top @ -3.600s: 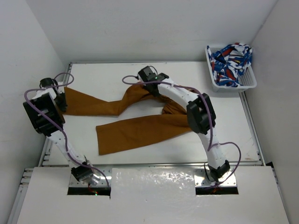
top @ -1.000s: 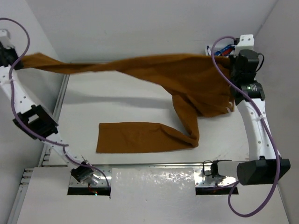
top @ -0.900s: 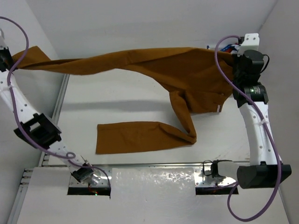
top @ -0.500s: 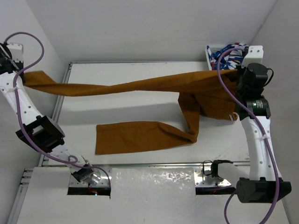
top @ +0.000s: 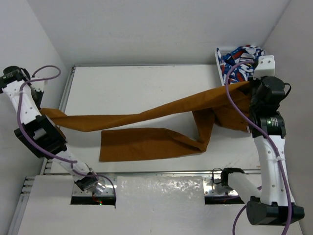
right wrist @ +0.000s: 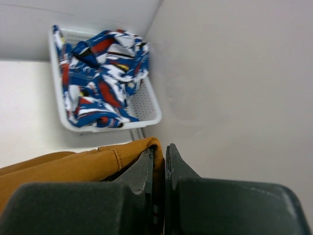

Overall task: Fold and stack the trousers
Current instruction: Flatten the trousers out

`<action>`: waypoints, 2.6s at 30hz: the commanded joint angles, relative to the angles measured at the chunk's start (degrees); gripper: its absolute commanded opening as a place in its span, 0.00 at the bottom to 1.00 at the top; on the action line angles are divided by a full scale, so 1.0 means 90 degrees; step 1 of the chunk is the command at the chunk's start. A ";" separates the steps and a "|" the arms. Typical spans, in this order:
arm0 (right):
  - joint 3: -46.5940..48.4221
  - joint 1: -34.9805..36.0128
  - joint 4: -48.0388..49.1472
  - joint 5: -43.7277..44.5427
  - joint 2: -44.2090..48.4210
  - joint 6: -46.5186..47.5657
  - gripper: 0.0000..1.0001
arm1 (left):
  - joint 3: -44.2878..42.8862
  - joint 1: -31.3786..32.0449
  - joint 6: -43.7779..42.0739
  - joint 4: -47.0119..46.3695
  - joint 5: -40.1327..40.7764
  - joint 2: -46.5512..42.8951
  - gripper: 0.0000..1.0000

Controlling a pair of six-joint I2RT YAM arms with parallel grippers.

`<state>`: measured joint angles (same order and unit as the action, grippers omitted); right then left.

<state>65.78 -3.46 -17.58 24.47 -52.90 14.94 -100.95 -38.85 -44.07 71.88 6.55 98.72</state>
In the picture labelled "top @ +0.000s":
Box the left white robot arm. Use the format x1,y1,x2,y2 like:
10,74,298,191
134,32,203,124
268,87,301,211
0,66,106,196

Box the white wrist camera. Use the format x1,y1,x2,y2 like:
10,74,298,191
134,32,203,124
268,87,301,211
30,77,47,93
253,55,275,80

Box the white front cover board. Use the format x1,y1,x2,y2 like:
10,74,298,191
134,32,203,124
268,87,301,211
19,175,283,235

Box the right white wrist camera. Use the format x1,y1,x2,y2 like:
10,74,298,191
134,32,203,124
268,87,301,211
253,55,275,80

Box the brown trousers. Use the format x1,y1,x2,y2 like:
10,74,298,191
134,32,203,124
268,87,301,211
40,87,248,162

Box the white plastic basket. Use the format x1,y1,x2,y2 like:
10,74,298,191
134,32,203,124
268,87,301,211
214,46,257,86

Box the blue white patterned cloth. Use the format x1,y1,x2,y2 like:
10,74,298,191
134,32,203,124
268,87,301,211
216,44,266,85

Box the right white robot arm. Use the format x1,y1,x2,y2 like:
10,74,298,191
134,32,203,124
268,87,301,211
221,76,305,226

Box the aluminium table frame rail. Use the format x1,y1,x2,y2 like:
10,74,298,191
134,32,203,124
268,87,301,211
39,65,75,176

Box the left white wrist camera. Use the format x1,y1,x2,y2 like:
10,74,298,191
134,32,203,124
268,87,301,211
30,77,47,93

